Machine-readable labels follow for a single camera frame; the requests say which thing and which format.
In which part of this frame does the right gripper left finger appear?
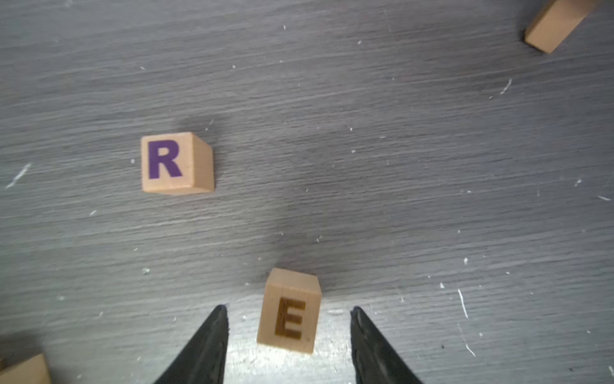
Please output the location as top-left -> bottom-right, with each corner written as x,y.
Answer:
154,305 -> 230,384

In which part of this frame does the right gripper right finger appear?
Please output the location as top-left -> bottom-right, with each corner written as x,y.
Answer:
350,307 -> 422,384

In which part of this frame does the wooden block brown E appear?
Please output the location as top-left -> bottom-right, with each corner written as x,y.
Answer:
257,268 -> 322,355

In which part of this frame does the wooden block purple R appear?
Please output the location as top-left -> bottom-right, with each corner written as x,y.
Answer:
141,132 -> 215,195

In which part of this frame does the wooden block brown K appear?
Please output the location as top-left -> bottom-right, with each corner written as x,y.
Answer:
1,354 -> 52,384

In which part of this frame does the small wooden easel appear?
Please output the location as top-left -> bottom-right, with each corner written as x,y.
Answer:
524,0 -> 600,54

